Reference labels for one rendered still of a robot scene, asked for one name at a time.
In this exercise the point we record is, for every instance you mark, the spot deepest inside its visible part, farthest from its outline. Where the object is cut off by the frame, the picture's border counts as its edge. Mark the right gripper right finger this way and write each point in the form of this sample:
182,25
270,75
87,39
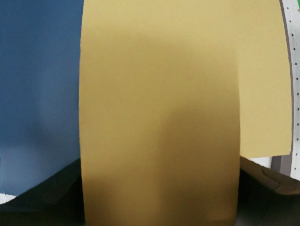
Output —
266,197

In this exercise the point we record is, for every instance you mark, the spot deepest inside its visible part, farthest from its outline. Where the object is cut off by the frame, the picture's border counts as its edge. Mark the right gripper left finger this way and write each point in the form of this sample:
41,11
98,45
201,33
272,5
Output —
57,201

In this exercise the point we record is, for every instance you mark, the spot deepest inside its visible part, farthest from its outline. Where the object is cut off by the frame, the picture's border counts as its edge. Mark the brown cardboard carton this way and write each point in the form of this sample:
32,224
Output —
159,113
264,78

